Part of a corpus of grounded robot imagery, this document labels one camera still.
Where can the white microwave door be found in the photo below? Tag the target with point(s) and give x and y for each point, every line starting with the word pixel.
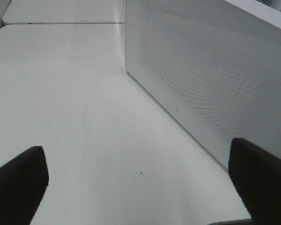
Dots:
pixel 214 65

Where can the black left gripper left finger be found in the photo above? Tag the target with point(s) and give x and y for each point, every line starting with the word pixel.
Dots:
pixel 23 182

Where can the white microwave oven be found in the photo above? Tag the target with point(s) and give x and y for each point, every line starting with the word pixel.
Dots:
pixel 278 7

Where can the white adjoining table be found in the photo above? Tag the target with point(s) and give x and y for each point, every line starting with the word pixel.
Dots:
pixel 64 12

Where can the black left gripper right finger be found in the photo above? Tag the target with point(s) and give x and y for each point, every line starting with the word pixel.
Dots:
pixel 256 176

